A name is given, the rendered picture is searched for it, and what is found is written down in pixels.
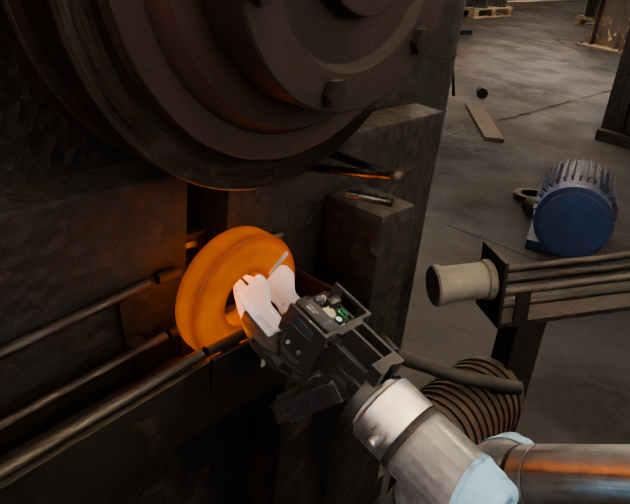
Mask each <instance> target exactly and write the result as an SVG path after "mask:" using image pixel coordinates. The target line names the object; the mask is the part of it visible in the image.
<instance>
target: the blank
mask: <svg viewBox="0 0 630 504"><path fill-rule="evenodd" d="M280 265H286V266H288V267H289V268H290V269H291V270H292V271H293V273H294V281H295V266H294V260H293V257H292V254H291V252H290V250H289V248H288V247H287V245H286V244H285V243H284V242H283V241H282V240H281V239H279V238H278V237H276V236H274V235H272V234H270V233H268V232H266V231H264V230H262V229H260V228H257V227H253V226H240V227H235V228H232V229H229V230H226V231H224V232H222V233H221V234H219V235H217V236H216V237H214V238H213V239H212V240H211V241H209V242H208V243H207V244H206V245H205V246H204V247H203V248H202V249H201V250H200V251H199V252H198V254H197V255H196V256H195V257H194V259H193V260H192V262H191V263H190V265H189V266H188V268H187V270H186V272H185V274H184V276H183V278H182V281H181V283H180V286H179V289H178V293H177V297H176V304H175V318H176V324H177V327H178V330H179V333H180V335H181V337H182V338H183V340H184V341H185V342H186V343H187V344H188V345H189V346H191V347H192V348H193V349H195V350H196V351H197V350H198V349H201V350H202V348H203V347H204V346H206V345H208V344H210V343H213V342H215V341H217V340H219V339H221V338H223V337H226V336H228V335H230V334H232V333H234V332H236V331H239V330H241V329H243V326H242V324H241V317H240V315H239V312H238V309H237V308H236V309H235V310H234V311H232V312H231V313H229V314H226V315H225V304H226V300H227V297H228V295H229V293H230V291H231V289H232V288H233V286H234V285H235V284H236V283H237V282H238V281H239V280H240V279H241V278H242V277H244V276H245V275H247V274H249V273H250V276H252V277H255V276H256V275H258V274H260V275H263V276H264V277H265V278H266V280H267V279H268V278H269V277H270V276H271V274H272V273H273V272H274V271H275V270H276V269H277V268H278V267H279V266H280Z"/></svg>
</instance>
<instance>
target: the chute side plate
mask: <svg viewBox="0 0 630 504"><path fill-rule="evenodd" d="M261 360H262V358H261V357H260V356H259V355H258V354H257V353H256V352H255V351H254V350H253V348H252V347H251V345H250V343H249V341H248V340H246V341H244V342H242V343H240V344H239V345H237V346H234V347H232V348H230V349H228V350H226V351H224V352H221V353H219V354H217V355H215V356H213V357H211V358H210V369H209V362H207V361H204V362H202V363H200V364H199V365H197V366H195V367H194V368H192V369H191V370H189V371H188V372H186V373H184V374H183V375H181V376H179V377H178V378H176V379H174V380H172V381H170V382H169V383H167V384H165V385H164V386H162V387H160V388H159V389H157V390H155V391H154V392H152V393H150V394H149V395H147V396H145V397H144V398H142V399H140V400H139V401H137V402H135V403H134V404H132V405H130V406H129V407H127V408H125V409H124V410H122V411H120V412H119V413H117V414H115V415H114V416H112V417H110V418H109V419H107V420H105V421H104V422H102V423H100V424H99V425H97V426H95V427H94V428H92V429H90V430H89V431H87V432H85V433H84V434H82V435H80V436H79V437H77V438H75V439H74V440H72V441H70V442H69V443H67V444H65V445H64V446H62V447H60V448H59V449H57V450H55V451H54V452H52V453H50V454H49V455H47V456H45V457H44V458H42V459H40V460H39V461H37V462H35V463H34V464H32V465H30V466H29V467H27V468H25V469H24V470H22V471H20V472H19V473H17V474H15V475H14V476H12V477H10V478H9V479H7V480H5V481H4V482H2V483H0V504H95V503H96V502H98V501H99V500H101V499H102V498H104V497H105V496H107V495H108V494H109V493H111V492H112V491H114V490H115V489H117V488H118V487H120V486H121V485H123V484H124V483H126V482H127V481H129V480H130V479H132V478H133V477H134V476H136V475H137V474H139V473H140V472H142V471H143V470H145V469H146V468H148V467H149V466H151V465H152V464H154V463H155V462H156V461H158V460H159V459H161V458H162V457H164V456H165V455H167V454H168V453H170V452H171V451H173V450H174V449H176V448H177V447H179V446H180V445H181V444H183V443H184V442H186V441H187V440H189V439H190V438H192V437H193V436H195V435H196V434H198V433H199V432H201V431H202V430H204V429H205V428H206V427H208V426H209V425H211V424H212V423H214V422H216V421H218V420H219V419H221V418H223V417H225V416H227V415H228V414H230V413H232V412H234V411H235V410H237V409H239V408H241V407H242V406H244V405H246V404H248V403H249V402H251V401H253V400H255V399H256V398H258V397H260V396H262V395H264V394H265V393H267V392H269V391H271V390H272V389H274V388H276V387H278V386H279V385H281V384H283V383H285V375H283V374H282V373H281V372H280V371H279V370H277V371H274V370H273V369H272V367H271V366H270V365H269V364H268V363H267V362H266V361H265V366H263V367H261Z"/></svg>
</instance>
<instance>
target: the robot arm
mask: <svg viewBox="0 0 630 504"><path fill-rule="evenodd" d="M233 292H234V298H235V301H236V306H237V309H238V312H239V315H240V317H241V324H242V326H243V329H244V331H245V334H246V336H247V339H248V341H249V343H250V345H251V347H252V348H253V350H254V351H255V352H256V353H257V354H258V355H259V356H260V357H261V358H262V359H263V360H264V361H266V362H267V363H268V364H269V365H270V366H271V367H272V369H273V370H274V371H277V370H279V371H280V372H281V373H282V374H283V375H285V376H286V377H288V378H289V379H290V382H291V383H298V385H295V386H293V387H290V388H287V389H285V390H284V392H282V393H280V394H279V395H277V398H278V399H276V400H274V402H272V403H271V404H269V407H270V409H271V411H272V413H273V415H274V417H275V418H276V420H277V422H278V424H279V425H280V424H283V423H286V422H288V421H289V422H290V423H291V422H295V421H297V420H300V419H303V418H304V417H305V416H307V415H308V414H311V413H314V412H317V411H320V410H323V409H326V408H329V407H331V406H334V405H337V404H340V403H343V402H344V401H347V402H348V403H347V404H346V406H345V408H344V409H343V411H342V414H341V420H342V421H343V422H344V423H345V424H346V425H347V426H348V427H349V428H350V429H353V434H354V435H355V436H356V437H357V438H358V439H359V440H360V441H361V442H362V444H363V445H364V446H365V447H366V448H367V449H368V450H369V451H370V452H371V453H372V454H373V455H374V456H375V457H376V458H377V459H378V460H379V461H380V462H381V465H382V466H383V467H384V468H385V469H386V470H387V471H388V472H389V473H390V474H391V475H392V476H393V477H394V478H395V479H396V480H397V481H396V482H395V484H394V485H393V486H392V488H391V489H390V491H389V492H388V494H387V495H386V497H385V498H384V499H383V501H382V502H381V504H630V444H534V443H533V442H532V441H531V440H530V439H528V438H525V437H523V436H521V435H520V434H519V433H516V432H504V433H501V434H499V435H496V436H492V437H489V438H486V439H484V440H483V441H481V442H480V443H478V444H477V445H475V444H474V443H473V442H472V441H471V440H470V439H469V438H468V437H467V436H466V435H465V434H464V433H463V432H461V431H460V430H459V429H458V428H457V427H456V426H455V425H454V424H453V423H452V422H451V421H450V420H449V419H448V418H447V417H446V416H444V415H443V414H442V413H441V412H440V411H439V410H438V409H437V408H436V407H435V405H434V404H433V403H431V402H430V401H429V400H428V399H427V398H426V397H425V396H424V395H423V394H422V393H421V392H420V391H419V390H418V389H417V388H416V387H415V386H414V385H412V384H411V383H410V382H409V381H408V380H407V379H406V378H401V376H400V375H399V374H398V373H397V372H398V370H399V368H400V367H401V365H402V363H403V362H404V359H403V358H402V357H401V356H400V355H398V354H397V353H396V352H395V351H394V350H393V349H392V348H391V347H390V346H389V345H388V344H387V343H386V342H385V341H384V340H383V339H381V338H380V337H379V336H378V335H377V334H376V333H375V332H374V331H373V330H372V329H371V328H370V327H369V326H368V325H367V322H368V320H369V318H370V317H371V315H372V314H371V313H370V312H369V311H368V310H367V309H366V308H365V307H364V306H363V305H362V304H360V303H359V302H358V301H357V300H356V299H355V298H354V297H353V296H352V295H351V294H350V293H349V292H348V291H346V290H345V289H344V288H343V287H342V286H341V285H340V284H339V283H338V282H335V284H334V286H333V288H332V290H331V292H330V294H329V296H328V298H327V297H326V296H325V295H321V296H317V297H315V298H313V299H311V297H310V296H308V295H306V296H304V297H302V298H300V297H299V296H298V295H297V294H296V292H295V283H294V273H293V271H292V270H291V269H290V268H289V267H288V266H286V265H280V266H279V267H278V268H277V269H276V270H275V271H274V272H273V273H272V274H271V276H270V277H269V278H268V279H267V280H266V278H265V277H264V276H263V275H260V274H258V275H256V276H255V277H252V276H249V275H245V276H244V277H242V278H241V279H240V280H239V281H238V282H237V283H236V284H235V285H234V286H233ZM342 293H343V294H344V295H345V296H346V297H347V298H348V299H350V300H351V301H352V302H353V303H354V304H355V305H356V306H357V307H358V308H359V309H358V311H357V313H356V315H355V317H354V316H353V315H351V314H350V313H349V312H348V311H347V310H346V309H345V308H344V307H343V306H342V305H341V304H340V302H341V299H340V296H341V294H342ZM348 317H349V318H350V319H349V318H348ZM280 331H281V333H280V335H278V332H280ZM299 384H301V385H302V386H300V385H299Z"/></svg>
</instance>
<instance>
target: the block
mask: <svg viewBox="0 0 630 504"><path fill-rule="evenodd" d="M347 189H348V188H346V189H343V190H340V191H337V192H334V193H331V194H330V195H329V197H328V199H327V203H326V212H325V221H324V230H323V238H322V247H321V256H320V265H319V274H318V279H319V280H321V281H323V282H325V283H327V284H329V285H330V286H332V287H333V286H334V284H335V282H338V283H339V284H340V285H341V286H342V287H343V288H344V289H345V290H346V291H348V292H349V293H350V294H351V295H352V296H353V297H354V298H355V299H356V300H357V301H358V302H359V303H360V304H362V305H363V306H364V307H365V308H366V309H367V310H368V311H369V312H370V313H371V314H372V315H371V317H370V318H369V320H368V322H367V325H368V326H369V327H370V328H371V329H372V330H373V331H374V332H375V333H376V334H377V335H378V336H379V337H380V336H381V335H386V336H387V337H388V338H389V339H390V340H391V341H392V340H393V335H394V329H395V323H396V318H397V312H398V306H399V300H400V295H401V289H402V283H403V277H404V272H405V266H406V260H407V254H408V249H409V243H410V237H411V231H412V226H413V220H414V214H415V207H414V205H413V204H412V203H410V202H407V201H405V200H402V199H400V198H397V197H395V196H392V195H389V194H387V193H384V192H382V191H379V190H376V189H374V188H371V187H369V186H366V185H363V184H362V185H356V186H353V187H350V189H354V190H359V191H364V192H369V193H373V194H378V195H383V196H388V197H392V198H394V203H393V206H392V207H388V206H383V205H378V204H374V203H369V202H365V201H360V200H355V199H351V198H347V197H346V190H347ZM340 299H341V302H340V304H341V305H342V306H343V307H344V308H345V309H346V310H347V311H348V312H349V313H350V314H351V315H353V316H354V317H355V315H356V313H357V311H358V309H359V308H358V307H357V306H356V305H355V304H354V303H353V302H352V301H351V300H350V299H348V298H347V297H346V296H345V295H344V294H343V293H342V294H341V296H340Z"/></svg>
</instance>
